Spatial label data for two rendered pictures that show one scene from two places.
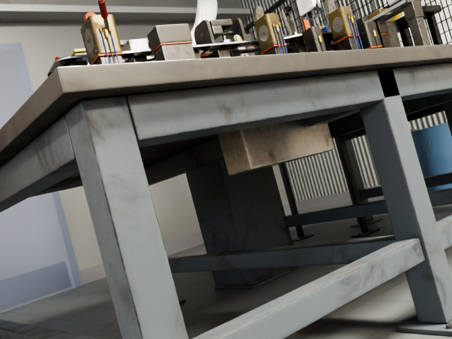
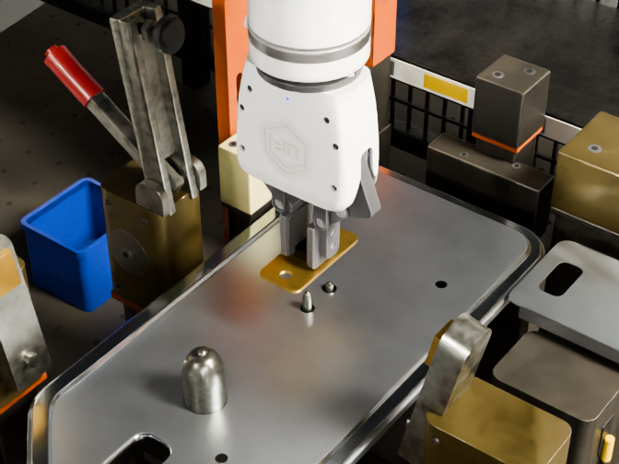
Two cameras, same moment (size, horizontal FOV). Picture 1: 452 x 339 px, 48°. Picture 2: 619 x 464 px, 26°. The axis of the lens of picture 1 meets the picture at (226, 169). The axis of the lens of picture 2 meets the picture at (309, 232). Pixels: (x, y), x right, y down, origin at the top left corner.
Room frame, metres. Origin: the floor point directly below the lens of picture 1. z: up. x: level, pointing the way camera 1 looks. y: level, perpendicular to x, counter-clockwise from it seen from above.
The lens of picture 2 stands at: (1.47, -0.24, 1.72)
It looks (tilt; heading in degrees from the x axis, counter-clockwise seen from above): 39 degrees down; 338
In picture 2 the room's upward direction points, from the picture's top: straight up
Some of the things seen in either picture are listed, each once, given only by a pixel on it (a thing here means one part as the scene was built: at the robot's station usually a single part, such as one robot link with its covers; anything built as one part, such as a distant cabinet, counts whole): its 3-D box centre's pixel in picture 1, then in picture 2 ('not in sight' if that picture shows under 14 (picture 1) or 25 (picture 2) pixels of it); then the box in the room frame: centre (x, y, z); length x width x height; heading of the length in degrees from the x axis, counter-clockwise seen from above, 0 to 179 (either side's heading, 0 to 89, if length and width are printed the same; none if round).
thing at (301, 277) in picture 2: not in sight; (309, 251); (2.22, -0.55, 1.06); 0.08 x 0.04 x 0.01; 121
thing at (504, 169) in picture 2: not in sight; (477, 283); (2.34, -0.78, 0.85); 0.12 x 0.03 x 0.30; 31
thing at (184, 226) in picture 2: not in sight; (152, 332); (2.37, -0.45, 0.87); 0.10 x 0.07 x 0.35; 31
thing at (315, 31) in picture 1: (323, 64); not in sight; (1.96, -0.47, 0.84); 0.10 x 0.05 x 0.29; 31
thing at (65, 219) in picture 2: not in sight; (87, 244); (2.68, -0.46, 0.75); 0.11 x 0.10 x 0.09; 121
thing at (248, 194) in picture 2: not in sight; (251, 303); (2.36, -0.55, 0.88); 0.04 x 0.04 x 0.37; 31
